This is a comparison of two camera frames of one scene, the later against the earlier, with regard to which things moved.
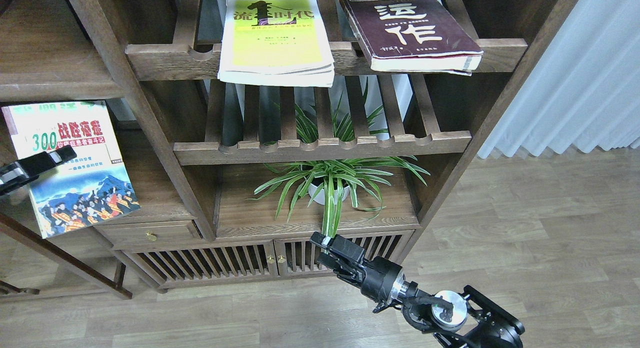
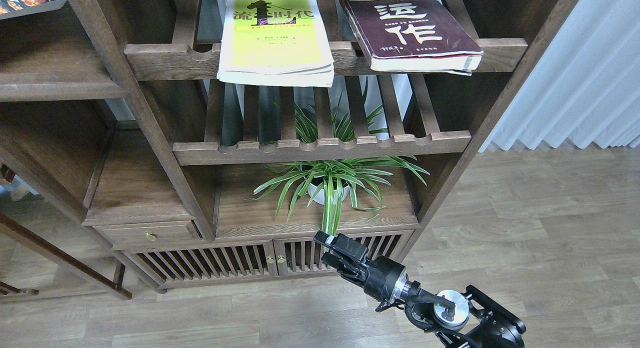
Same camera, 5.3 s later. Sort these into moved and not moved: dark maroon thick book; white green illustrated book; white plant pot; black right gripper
Moved: white green illustrated book
Not moved: dark maroon thick book; black right gripper; white plant pot
